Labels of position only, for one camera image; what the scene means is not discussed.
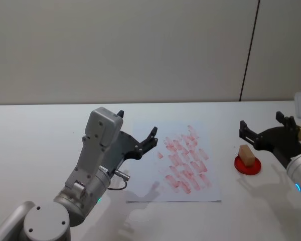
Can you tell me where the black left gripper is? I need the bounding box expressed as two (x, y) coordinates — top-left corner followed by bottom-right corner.
(107, 109), (159, 177)

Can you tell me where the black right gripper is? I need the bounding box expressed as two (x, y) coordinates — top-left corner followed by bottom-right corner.
(239, 110), (301, 168)

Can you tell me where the wooden stamp block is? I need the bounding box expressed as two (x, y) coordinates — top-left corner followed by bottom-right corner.
(237, 144), (255, 167)

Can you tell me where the round red ink pad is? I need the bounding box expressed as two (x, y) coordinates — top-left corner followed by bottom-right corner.
(234, 153), (262, 176)

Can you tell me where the white paper with red stamps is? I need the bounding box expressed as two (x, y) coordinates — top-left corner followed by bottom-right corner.
(125, 120), (222, 204)

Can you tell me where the thin dark gripper cable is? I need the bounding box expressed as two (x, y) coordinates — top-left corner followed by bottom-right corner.
(106, 169), (130, 191)

